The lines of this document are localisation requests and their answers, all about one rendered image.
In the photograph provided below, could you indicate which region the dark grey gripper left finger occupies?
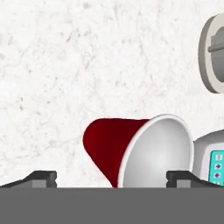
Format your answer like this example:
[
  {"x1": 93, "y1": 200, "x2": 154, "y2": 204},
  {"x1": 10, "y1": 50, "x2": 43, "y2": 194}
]
[{"x1": 0, "y1": 171, "x2": 58, "y2": 189}]

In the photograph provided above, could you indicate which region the white appliance with teal panel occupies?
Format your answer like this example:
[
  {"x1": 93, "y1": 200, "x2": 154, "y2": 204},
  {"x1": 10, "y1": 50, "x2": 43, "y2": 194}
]
[{"x1": 192, "y1": 129, "x2": 224, "y2": 187}]

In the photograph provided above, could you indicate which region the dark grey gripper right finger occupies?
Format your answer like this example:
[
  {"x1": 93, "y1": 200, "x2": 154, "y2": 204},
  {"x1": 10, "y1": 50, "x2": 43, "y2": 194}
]
[{"x1": 165, "y1": 171, "x2": 224, "y2": 189}]

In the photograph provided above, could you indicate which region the red cup with white inside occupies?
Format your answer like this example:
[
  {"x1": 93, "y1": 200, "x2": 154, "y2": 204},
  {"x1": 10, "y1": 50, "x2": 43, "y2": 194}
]
[{"x1": 82, "y1": 114, "x2": 195, "y2": 189}]

